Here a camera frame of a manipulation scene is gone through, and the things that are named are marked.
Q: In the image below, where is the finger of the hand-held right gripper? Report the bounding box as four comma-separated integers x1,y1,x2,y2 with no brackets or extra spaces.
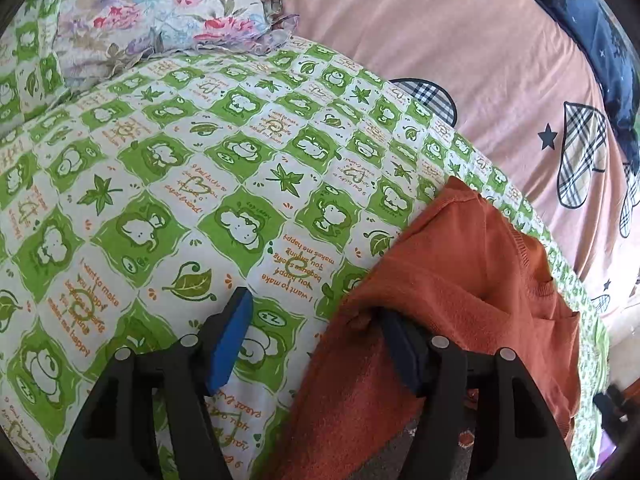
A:
593,385,632,436

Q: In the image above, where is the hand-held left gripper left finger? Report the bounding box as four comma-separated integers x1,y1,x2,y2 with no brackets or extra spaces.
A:
53,287,254,480

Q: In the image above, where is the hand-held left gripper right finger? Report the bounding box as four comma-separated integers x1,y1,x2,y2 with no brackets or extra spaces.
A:
380,308,593,480

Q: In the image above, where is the orange knit sweater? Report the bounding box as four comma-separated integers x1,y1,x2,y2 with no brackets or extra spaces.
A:
261,176,582,480

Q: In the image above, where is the green patterned quilt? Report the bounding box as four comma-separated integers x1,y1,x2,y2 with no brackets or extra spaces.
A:
0,0,613,480

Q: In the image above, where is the pink bed sheet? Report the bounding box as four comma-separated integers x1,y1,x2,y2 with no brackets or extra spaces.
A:
265,0,640,331

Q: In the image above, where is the floral pillow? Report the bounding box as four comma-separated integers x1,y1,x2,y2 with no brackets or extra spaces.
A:
52,0,301,92

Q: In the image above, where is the dark blue star blanket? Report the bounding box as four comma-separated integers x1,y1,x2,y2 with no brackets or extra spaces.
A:
487,0,640,161

